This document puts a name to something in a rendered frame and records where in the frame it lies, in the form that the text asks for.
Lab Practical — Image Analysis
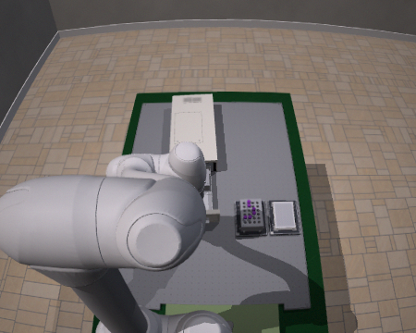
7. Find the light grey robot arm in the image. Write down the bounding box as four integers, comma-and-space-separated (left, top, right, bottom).
0, 142, 234, 333

